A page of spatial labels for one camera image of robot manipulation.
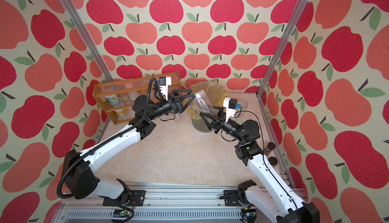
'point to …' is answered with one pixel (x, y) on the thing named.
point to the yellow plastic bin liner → (216, 93)
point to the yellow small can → (122, 112)
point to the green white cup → (112, 99)
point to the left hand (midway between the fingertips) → (194, 99)
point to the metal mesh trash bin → (200, 124)
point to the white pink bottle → (133, 94)
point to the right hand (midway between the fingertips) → (205, 114)
